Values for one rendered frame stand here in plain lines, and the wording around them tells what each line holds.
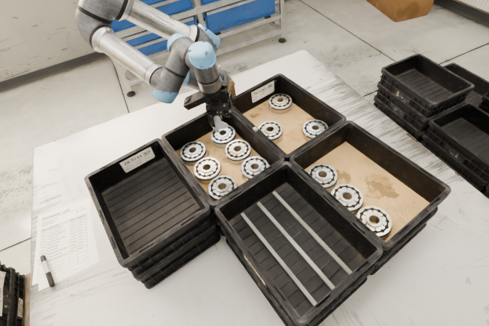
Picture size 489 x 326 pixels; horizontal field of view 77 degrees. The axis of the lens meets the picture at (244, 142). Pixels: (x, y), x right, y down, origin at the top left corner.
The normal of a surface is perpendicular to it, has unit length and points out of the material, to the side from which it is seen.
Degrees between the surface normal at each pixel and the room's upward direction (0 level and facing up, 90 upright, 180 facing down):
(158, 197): 0
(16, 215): 0
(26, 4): 90
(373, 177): 0
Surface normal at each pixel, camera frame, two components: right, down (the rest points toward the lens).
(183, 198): -0.11, -0.67
